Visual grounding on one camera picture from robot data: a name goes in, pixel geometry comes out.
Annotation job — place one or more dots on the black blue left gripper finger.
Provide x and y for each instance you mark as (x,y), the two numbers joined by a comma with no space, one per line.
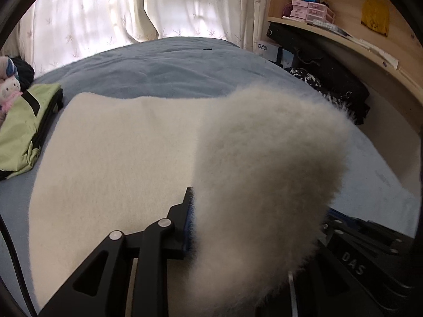
(127,275)

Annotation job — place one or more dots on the cream fuzzy knit sweater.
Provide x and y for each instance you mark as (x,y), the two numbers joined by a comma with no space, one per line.
(264,163)

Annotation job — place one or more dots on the black white patterned fabric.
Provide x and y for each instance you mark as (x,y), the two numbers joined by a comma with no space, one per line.
(350,97)

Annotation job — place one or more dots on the green black folded garment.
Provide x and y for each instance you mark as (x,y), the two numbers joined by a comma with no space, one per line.
(26,126)

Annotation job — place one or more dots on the white pink cat plush toy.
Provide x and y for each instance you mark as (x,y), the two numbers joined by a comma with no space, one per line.
(10,88)

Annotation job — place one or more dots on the white cardboard box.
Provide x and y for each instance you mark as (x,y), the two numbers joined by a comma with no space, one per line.
(269,51)

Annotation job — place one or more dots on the blue fleece bed sheet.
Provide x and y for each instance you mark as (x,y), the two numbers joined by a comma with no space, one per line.
(165,69)

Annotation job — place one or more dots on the yellow cloth on shelf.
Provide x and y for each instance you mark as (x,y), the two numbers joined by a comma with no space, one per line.
(375,16)

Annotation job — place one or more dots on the wooden shelf unit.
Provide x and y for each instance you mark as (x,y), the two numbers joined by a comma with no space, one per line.
(389,67)

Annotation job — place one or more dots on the pink storage drawer box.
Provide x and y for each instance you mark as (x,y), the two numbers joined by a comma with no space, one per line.
(311,11)

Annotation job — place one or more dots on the white patterned curtain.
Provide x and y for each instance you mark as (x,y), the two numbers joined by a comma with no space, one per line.
(53,33)

